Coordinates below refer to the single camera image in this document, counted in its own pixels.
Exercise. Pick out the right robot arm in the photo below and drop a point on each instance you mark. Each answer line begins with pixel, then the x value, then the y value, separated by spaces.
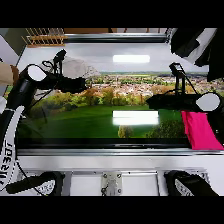
pixel 208 101

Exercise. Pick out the pale grey garment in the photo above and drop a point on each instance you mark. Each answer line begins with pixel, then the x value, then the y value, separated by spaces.
pixel 204 42

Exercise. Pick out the pink garment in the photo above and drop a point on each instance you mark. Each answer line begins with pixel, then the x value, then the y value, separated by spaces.
pixel 200 130

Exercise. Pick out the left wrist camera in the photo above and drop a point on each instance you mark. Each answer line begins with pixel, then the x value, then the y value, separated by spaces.
pixel 60 54

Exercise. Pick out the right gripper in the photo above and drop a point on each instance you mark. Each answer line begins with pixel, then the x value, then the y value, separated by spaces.
pixel 170 102

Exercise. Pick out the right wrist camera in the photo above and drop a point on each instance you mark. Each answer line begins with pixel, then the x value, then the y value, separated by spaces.
pixel 176 67

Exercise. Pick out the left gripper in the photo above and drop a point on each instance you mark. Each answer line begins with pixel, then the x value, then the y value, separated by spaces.
pixel 71 85

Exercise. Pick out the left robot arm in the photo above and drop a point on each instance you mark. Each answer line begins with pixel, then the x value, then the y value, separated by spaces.
pixel 10 150

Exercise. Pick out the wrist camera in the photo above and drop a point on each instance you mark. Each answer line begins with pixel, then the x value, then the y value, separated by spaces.
pixel 60 54
pixel 176 67

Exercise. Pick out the wooden rack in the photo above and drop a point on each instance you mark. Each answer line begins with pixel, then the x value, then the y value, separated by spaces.
pixel 45 38

